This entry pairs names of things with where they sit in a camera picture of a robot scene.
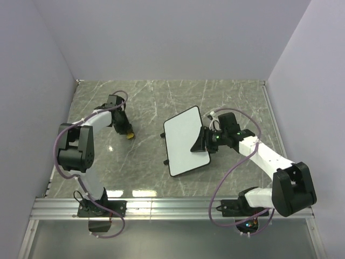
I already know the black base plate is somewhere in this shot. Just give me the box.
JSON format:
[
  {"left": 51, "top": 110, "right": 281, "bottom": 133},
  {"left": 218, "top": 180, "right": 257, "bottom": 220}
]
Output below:
[
  {"left": 77, "top": 200, "right": 127, "bottom": 218},
  {"left": 216, "top": 198, "right": 265, "bottom": 217}
]

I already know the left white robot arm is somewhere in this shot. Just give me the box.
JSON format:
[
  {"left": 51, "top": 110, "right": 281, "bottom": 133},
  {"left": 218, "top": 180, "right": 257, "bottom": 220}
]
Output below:
[{"left": 53, "top": 90, "right": 135, "bottom": 217}]

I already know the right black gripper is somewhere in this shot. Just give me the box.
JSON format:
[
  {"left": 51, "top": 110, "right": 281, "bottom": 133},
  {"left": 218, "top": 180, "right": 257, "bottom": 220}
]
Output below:
[{"left": 190, "top": 126, "right": 228, "bottom": 154}]

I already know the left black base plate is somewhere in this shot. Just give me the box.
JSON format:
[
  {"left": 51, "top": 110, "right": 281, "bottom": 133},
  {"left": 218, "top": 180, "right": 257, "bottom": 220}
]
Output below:
[{"left": 77, "top": 200, "right": 127, "bottom": 218}]

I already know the small white whiteboard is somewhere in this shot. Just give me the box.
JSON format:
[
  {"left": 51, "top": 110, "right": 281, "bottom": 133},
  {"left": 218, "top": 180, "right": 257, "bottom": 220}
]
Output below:
[{"left": 161, "top": 106, "right": 211, "bottom": 177}]

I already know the aluminium rail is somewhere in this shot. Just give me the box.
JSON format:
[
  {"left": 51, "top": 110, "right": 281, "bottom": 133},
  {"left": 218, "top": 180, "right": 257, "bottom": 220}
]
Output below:
[
  {"left": 259, "top": 80, "right": 287, "bottom": 159},
  {"left": 29, "top": 196, "right": 315, "bottom": 221}
]

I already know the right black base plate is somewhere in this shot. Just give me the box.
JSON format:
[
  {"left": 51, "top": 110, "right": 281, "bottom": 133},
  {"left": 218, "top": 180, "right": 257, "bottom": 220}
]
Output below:
[{"left": 216, "top": 198, "right": 265, "bottom": 217}]

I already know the aluminium right side rail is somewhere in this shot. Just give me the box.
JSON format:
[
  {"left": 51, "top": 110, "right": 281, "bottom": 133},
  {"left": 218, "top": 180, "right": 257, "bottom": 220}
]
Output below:
[{"left": 259, "top": 80, "right": 287, "bottom": 159}]

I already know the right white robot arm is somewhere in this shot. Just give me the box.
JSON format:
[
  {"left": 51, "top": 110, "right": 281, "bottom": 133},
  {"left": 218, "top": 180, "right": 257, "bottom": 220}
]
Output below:
[{"left": 190, "top": 109, "right": 317, "bottom": 217}]

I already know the aluminium front rail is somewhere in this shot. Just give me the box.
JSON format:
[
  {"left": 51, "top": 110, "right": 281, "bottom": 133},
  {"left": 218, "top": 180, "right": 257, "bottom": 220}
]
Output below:
[{"left": 29, "top": 196, "right": 315, "bottom": 221}]

